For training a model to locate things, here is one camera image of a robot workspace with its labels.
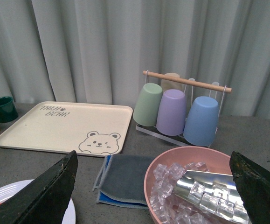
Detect dark green mug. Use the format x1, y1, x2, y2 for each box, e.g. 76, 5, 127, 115
0, 96, 19, 123

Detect green plastic cup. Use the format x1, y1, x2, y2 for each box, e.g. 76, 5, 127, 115
133, 83, 163, 126

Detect beige plastic cup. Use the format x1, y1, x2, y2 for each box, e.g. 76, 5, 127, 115
160, 73, 183, 92

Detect cream bear tray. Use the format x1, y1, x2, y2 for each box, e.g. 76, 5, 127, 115
0, 101, 133, 157

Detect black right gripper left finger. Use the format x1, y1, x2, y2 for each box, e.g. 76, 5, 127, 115
0, 151, 78, 224

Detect clear fake ice cubes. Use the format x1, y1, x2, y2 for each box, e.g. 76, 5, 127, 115
149, 161, 246, 224

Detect grey blue folded cloth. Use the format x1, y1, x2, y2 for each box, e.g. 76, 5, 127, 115
92, 154, 155, 210

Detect purple plastic cup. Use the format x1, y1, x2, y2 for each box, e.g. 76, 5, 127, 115
156, 89, 187, 136

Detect blue plastic cup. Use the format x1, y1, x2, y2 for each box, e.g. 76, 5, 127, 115
183, 96, 219, 147

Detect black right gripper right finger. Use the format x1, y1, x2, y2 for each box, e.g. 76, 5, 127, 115
229, 151, 270, 224

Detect white round plate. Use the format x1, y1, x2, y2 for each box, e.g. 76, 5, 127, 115
0, 179, 76, 224

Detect metal ice scoop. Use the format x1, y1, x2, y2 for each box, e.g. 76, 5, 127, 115
173, 170, 251, 224

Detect pink bowl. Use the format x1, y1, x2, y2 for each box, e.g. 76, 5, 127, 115
144, 146, 232, 224

